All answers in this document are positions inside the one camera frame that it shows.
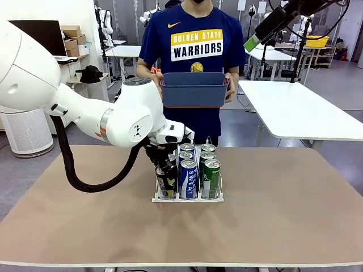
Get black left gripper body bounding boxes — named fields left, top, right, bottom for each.
left=144, top=143, right=178, bottom=165

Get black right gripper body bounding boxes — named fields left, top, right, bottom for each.
left=268, top=5, right=296, bottom=31

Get grey-blue basket orange handles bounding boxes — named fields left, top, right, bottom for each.
left=159, top=72, right=230, bottom=109

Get person's right forearm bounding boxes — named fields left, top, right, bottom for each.
left=137, top=63, right=157, bottom=79

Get person's left hand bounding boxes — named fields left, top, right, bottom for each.
left=223, top=73, right=236, bottom=103

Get person's right hand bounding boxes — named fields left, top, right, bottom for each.
left=150, top=71, right=164, bottom=86

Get thin black pole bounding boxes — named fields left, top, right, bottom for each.
left=262, top=42, right=273, bottom=80

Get white desk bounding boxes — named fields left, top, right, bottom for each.
left=104, top=44, right=142, bottom=83
left=245, top=46, right=297, bottom=82

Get yellow plastic basket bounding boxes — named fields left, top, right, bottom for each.
left=306, top=35, right=330, bottom=48

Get low wooden shelf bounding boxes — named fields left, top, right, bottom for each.
left=302, top=45, right=337, bottom=69

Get person in blue shirt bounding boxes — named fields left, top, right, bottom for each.
left=136, top=0, right=247, bottom=147

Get large white side table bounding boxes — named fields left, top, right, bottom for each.
left=237, top=80, right=363, bottom=151

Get black hat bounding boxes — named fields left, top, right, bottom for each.
left=75, top=64, right=104, bottom=83

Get small wooden side table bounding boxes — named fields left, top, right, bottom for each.
left=66, top=73, right=110, bottom=99

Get white air purifier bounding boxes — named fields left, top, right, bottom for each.
left=0, top=109, right=54, bottom=159

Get black computer monitor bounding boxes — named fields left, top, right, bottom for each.
left=8, top=20, right=67, bottom=57

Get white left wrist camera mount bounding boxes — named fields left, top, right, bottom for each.
left=155, top=120, right=196, bottom=144

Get black camera stand pole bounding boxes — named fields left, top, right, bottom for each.
left=289, top=16, right=310, bottom=83

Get white wire can dispenser rack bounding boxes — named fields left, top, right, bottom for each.
left=151, top=134, right=225, bottom=203

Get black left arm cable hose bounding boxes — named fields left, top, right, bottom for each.
left=50, top=114, right=147, bottom=194

